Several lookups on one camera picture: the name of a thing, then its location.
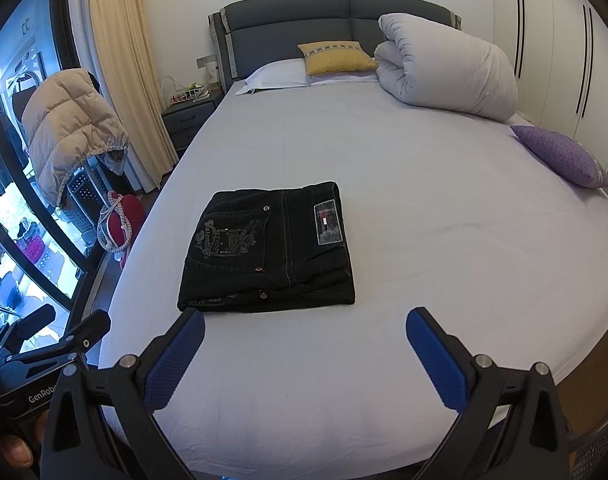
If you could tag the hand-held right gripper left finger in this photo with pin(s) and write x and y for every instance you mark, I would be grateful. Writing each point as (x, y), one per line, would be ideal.
(173, 360)

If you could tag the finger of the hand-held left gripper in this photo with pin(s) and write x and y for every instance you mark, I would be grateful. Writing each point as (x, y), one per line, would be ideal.
(28, 322)
(86, 335)

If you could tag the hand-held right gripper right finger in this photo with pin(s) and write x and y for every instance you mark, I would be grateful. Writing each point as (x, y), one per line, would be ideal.
(434, 355)

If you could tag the black denim pants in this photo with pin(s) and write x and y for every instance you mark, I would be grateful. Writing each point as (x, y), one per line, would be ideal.
(244, 270)

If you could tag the person's left hand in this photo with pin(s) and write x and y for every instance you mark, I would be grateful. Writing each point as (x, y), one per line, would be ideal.
(16, 452)

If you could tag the purple plastic basket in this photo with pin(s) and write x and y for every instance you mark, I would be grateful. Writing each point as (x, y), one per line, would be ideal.
(33, 250)

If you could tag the bed with white sheet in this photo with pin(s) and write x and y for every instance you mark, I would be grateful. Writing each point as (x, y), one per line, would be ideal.
(434, 260)

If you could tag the perforated metal rack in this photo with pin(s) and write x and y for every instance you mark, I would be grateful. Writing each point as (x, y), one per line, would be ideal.
(81, 195)

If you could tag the beige puffer jacket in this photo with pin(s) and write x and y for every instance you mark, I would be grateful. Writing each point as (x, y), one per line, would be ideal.
(68, 125)

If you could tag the grey nightstand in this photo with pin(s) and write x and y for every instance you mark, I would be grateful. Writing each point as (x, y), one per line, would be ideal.
(188, 125)

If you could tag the purple pillow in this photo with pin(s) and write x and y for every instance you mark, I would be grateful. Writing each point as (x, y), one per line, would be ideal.
(564, 155)

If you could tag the glass balcony door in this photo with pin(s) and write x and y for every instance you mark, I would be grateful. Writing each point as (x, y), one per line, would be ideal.
(13, 60)

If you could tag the cream curtain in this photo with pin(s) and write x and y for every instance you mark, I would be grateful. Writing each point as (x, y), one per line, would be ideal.
(123, 60)

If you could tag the small white bottle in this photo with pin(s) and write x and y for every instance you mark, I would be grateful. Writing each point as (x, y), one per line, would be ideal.
(214, 77)

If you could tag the folded white duvet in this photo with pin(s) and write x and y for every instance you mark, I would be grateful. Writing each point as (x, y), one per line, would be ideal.
(449, 70)

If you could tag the white pillow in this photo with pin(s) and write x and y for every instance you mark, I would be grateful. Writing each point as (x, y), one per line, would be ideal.
(279, 74)

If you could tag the yellow pillow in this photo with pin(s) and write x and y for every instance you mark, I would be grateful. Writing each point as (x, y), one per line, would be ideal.
(334, 60)

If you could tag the white wardrobe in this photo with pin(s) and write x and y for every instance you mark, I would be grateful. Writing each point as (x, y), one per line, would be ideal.
(549, 35)

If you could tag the grey padded headboard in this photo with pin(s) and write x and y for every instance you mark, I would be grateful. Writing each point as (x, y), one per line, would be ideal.
(309, 20)

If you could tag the wall socket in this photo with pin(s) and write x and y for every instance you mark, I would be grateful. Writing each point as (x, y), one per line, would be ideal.
(202, 62)

